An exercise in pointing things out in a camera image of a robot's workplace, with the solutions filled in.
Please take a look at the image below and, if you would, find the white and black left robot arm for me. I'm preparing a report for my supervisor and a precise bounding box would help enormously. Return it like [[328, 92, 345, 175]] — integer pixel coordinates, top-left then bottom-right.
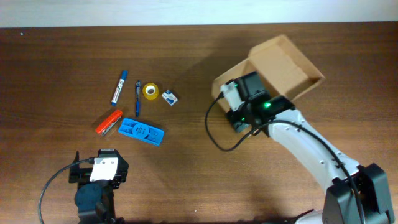
[[68, 149, 129, 224]]

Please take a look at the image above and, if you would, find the small white blue box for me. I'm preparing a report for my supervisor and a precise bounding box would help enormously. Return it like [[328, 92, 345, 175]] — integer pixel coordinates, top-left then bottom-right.
[[162, 90, 178, 106]]

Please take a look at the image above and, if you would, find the orange stapler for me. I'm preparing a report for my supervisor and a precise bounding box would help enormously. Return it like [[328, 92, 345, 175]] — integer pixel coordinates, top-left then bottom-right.
[[95, 109, 123, 136]]

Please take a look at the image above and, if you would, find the blue ballpoint pen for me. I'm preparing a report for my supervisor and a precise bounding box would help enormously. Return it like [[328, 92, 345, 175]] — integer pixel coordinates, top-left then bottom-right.
[[135, 80, 141, 117]]

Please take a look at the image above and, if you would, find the black right camera cable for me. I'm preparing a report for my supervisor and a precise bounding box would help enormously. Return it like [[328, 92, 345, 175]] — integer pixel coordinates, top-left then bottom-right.
[[204, 92, 366, 224]]

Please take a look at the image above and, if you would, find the blue plastic case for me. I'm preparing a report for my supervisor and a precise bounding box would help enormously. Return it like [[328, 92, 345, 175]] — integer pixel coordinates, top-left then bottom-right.
[[118, 118, 165, 146]]

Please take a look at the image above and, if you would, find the blue whiteboard marker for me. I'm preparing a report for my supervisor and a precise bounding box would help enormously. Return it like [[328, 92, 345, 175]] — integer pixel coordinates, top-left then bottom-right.
[[111, 70, 128, 106]]

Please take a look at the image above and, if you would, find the yellow tape roll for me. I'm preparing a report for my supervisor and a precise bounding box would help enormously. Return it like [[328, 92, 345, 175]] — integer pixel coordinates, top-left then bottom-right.
[[142, 83, 159, 100]]

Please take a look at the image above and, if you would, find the black left camera cable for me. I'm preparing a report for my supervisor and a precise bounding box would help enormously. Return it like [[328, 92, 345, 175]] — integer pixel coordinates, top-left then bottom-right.
[[37, 158, 95, 224]]

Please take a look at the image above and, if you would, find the black camera cable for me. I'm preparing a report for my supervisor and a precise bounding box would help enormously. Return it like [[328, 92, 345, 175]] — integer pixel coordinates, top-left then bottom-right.
[[204, 92, 366, 224], [37, 158, 95, 224]]

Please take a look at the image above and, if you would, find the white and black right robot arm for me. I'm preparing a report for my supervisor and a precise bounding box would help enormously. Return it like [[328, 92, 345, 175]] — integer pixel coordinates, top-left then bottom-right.
[[220, 72, 395, 224]]

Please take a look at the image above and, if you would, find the brown cardboard box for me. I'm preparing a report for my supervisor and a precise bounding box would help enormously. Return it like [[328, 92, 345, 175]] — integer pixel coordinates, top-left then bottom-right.
[[211, 35, 325, 101]]

